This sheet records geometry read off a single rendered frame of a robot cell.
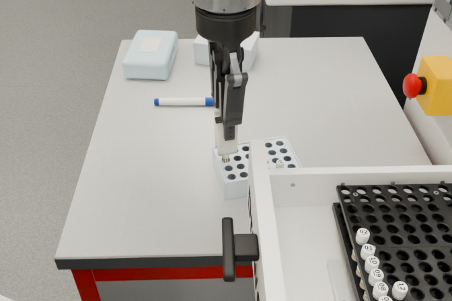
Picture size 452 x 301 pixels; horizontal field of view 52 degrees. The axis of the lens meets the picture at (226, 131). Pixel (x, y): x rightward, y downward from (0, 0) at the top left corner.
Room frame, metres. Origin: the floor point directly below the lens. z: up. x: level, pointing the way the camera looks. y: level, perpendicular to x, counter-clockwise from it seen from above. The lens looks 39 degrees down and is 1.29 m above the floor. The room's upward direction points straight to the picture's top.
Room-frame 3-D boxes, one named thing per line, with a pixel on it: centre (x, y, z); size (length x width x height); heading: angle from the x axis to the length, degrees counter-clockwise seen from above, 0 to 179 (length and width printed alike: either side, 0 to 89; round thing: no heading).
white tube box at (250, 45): (0.91, 0.00, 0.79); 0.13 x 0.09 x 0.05; 75
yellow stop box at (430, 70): (0.63, -0.34, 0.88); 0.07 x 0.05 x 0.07; 2
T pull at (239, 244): (0.29, -0.01, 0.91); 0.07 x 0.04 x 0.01; 2
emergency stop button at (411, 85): (0.63, -0.30, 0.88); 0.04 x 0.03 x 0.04; 2
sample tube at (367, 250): (0.28, -0.14, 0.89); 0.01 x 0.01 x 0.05
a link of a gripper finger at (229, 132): (0.51, -0.01, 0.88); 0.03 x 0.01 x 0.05; 14
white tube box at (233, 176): (0.54, -0.05, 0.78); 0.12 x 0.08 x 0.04; 103
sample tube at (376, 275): (0.25, -0.14, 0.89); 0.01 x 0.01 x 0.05
